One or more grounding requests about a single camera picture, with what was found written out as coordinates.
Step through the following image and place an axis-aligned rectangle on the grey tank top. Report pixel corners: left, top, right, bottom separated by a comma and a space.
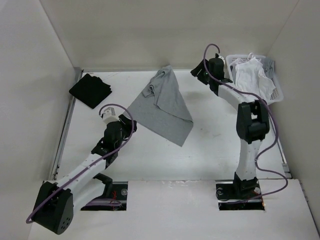
128, 65, 194, 147

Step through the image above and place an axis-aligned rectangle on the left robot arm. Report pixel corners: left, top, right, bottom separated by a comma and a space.
26, 114, 137, 235

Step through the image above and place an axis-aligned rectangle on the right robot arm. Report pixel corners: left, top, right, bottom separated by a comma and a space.
190, 57, 270, 201

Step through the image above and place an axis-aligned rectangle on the white tank top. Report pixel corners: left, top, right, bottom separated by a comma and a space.
230, 53, 276, 102

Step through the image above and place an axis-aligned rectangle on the folded black tank top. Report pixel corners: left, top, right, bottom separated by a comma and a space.
69, 73, 112, 109

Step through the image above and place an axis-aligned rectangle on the grey garment in basket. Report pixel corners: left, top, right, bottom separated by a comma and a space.
261, 57, 275, 80

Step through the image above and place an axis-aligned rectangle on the white plastic laundry basket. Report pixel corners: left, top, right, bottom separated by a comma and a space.
225, 54, 284, 105

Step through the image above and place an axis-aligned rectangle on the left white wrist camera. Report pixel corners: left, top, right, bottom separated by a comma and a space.
101, 107, 119, 125

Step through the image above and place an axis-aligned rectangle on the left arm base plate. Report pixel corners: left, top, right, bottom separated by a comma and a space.
81, 182, 128, 212

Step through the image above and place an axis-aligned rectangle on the metal table edge rail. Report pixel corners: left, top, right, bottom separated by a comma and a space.
49, 66, 84, 181

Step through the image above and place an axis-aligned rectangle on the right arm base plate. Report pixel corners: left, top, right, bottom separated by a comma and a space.
216, 181, 265, 211

